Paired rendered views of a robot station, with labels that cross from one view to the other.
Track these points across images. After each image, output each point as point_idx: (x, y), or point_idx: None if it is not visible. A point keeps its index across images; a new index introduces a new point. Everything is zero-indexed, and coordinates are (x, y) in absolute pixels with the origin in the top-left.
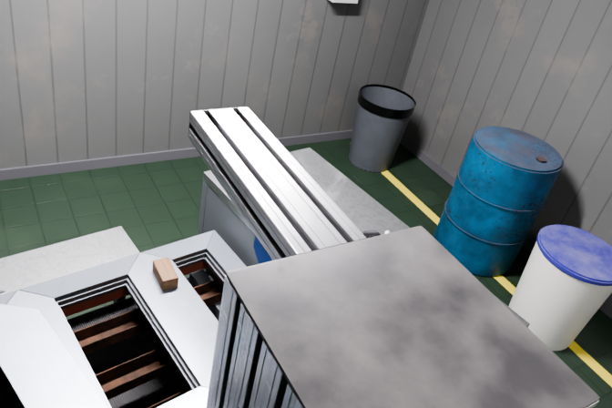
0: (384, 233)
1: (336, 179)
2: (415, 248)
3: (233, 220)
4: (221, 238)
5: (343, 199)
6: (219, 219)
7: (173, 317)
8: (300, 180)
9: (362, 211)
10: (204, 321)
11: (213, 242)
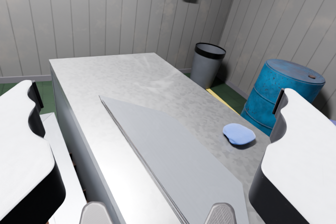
0: (287, 100)
1: (171, 73)
2: None
3: (63, 103)
4: (56, 120)
5: (175, 88)
6: (59, 103)
7: None
8: None
9: (193, 98)
10: None
11: (45, 124)
